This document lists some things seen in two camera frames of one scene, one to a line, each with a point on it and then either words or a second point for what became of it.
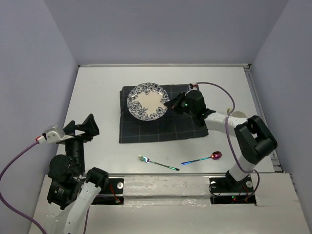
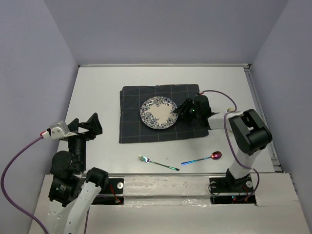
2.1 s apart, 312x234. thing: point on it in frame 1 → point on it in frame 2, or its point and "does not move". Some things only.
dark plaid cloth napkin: (174, 125) does not move
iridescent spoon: (216, 155) does not move
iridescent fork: (147, 160) does not move
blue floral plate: (146, 102) → (157, 112)
